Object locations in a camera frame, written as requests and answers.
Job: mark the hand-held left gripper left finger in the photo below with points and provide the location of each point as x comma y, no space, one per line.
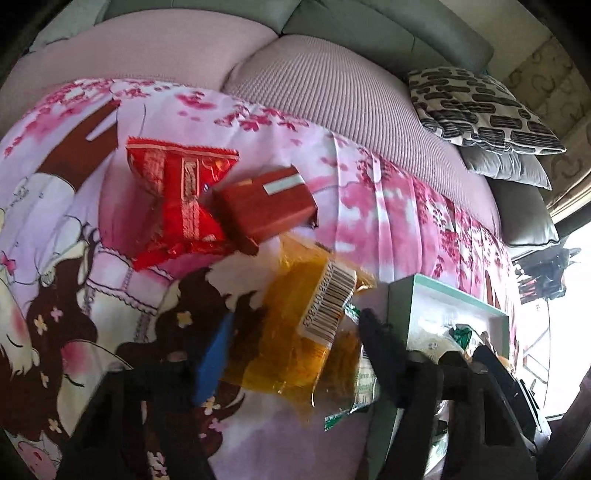
212,360

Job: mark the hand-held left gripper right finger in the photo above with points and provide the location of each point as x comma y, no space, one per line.
381,350

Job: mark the green-edged clear snack packet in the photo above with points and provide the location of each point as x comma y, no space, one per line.
367,387

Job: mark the teal-rimmed white box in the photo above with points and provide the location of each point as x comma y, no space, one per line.
397,304

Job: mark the orange clear snack packet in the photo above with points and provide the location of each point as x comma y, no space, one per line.
286,350

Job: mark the green and white snack packet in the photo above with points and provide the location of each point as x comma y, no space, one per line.
461,334

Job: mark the printed blanket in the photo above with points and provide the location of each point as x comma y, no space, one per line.
392,221

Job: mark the red foil snack packet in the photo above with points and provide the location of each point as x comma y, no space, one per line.
180,217

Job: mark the dark red box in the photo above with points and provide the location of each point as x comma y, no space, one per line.
268,207

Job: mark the black rack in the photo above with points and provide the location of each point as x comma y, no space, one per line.
545,272

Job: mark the grey pillow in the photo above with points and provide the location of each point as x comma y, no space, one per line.
508,166

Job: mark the black and white patterned pillow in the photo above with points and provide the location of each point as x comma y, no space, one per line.
480,110

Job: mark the pink sofa cover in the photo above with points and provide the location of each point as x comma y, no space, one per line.
332,92

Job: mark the grey sofa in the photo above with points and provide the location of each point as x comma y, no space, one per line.
392,27

